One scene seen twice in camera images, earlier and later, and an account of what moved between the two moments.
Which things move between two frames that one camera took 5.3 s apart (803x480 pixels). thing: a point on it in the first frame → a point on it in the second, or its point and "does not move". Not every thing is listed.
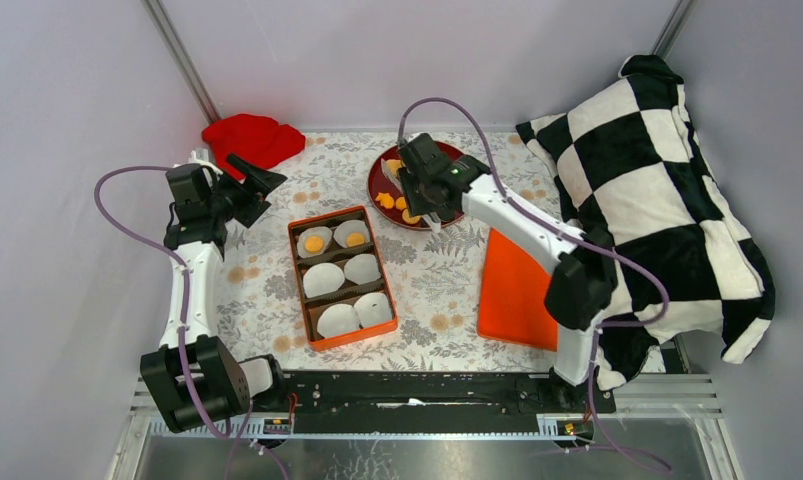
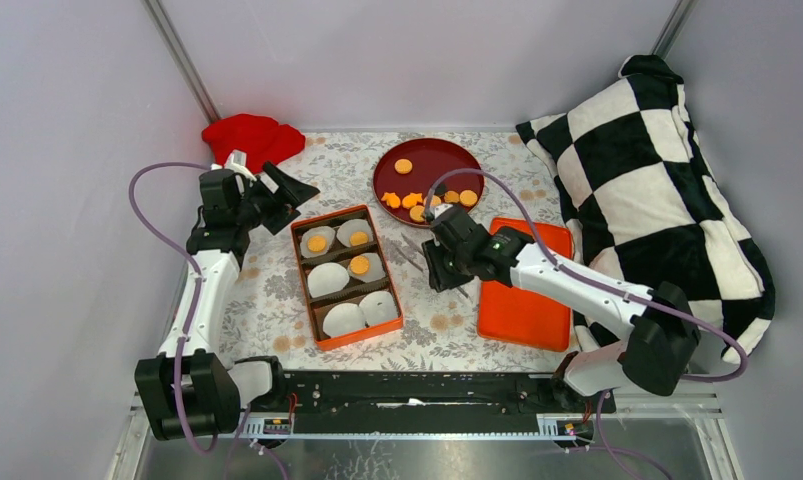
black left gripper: [261, 179] → [293, 192]
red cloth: [255, 138] does not move
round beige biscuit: [313, 243] does not move
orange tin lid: [512, 295] does not move
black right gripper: [415, 208] → [439, 278]
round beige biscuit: [355, 240] does not move
